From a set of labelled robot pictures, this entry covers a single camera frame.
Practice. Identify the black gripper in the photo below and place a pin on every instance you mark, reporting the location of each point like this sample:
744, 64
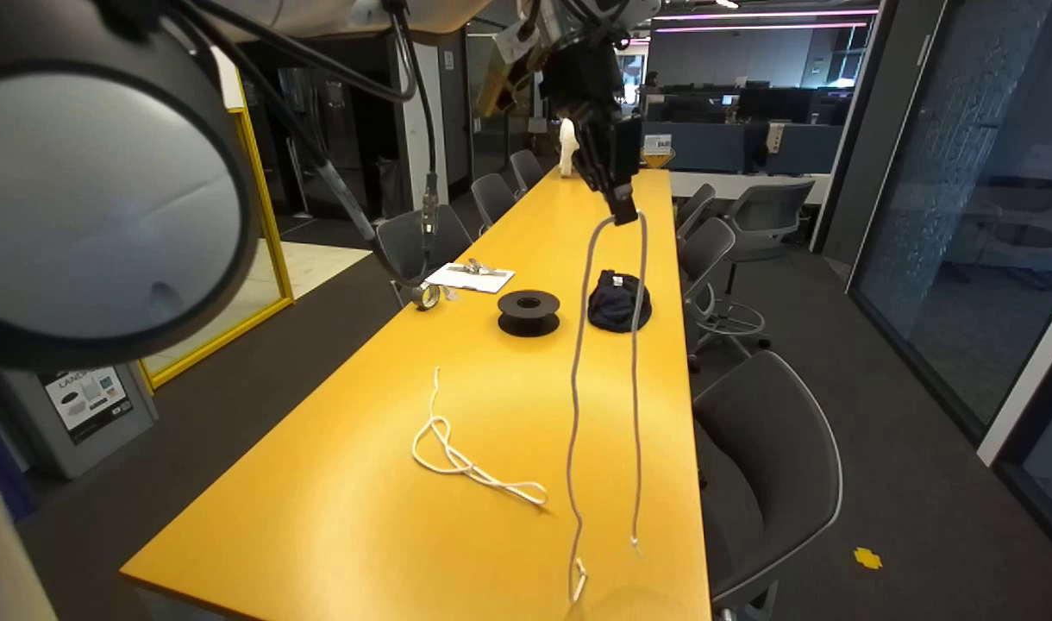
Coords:
580, 83

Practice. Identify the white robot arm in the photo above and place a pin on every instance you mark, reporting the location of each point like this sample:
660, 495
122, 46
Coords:
125, 198

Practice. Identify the white plush toy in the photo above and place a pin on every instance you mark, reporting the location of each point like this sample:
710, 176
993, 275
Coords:
567, 146

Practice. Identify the grey office chair middle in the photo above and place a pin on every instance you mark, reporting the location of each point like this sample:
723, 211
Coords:
710, 311

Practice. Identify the grey office chair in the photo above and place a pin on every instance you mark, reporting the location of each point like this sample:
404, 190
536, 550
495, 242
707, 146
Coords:
710, 311
762, 214
771, 427

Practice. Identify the black cap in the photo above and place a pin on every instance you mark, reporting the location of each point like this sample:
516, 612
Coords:
618, 303

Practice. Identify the grey office chair far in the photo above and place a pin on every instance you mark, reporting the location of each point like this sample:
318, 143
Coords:
762, 214

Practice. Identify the black filament spool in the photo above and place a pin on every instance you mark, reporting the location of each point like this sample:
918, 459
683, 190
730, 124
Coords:
527, 311

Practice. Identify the white paper sheet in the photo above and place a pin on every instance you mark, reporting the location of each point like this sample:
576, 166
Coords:
467, 277

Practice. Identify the grey office chair near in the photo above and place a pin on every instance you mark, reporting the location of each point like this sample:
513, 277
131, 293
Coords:
771, 427

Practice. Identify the yellow scrap on floor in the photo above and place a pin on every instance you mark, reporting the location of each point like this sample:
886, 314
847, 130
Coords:
870, 559

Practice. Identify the grey waste bin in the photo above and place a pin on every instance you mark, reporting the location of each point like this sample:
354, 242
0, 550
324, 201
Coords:
68, 421

